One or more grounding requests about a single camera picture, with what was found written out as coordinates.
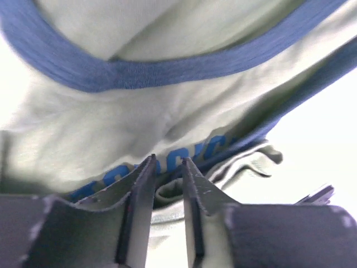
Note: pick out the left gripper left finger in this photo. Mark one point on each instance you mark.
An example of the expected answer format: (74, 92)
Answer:
(107, 229)

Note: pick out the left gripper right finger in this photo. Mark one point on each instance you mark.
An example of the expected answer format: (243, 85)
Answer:
(208, 214)

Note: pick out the olive green graphic tank top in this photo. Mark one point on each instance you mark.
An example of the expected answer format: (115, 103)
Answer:
(90, 89)

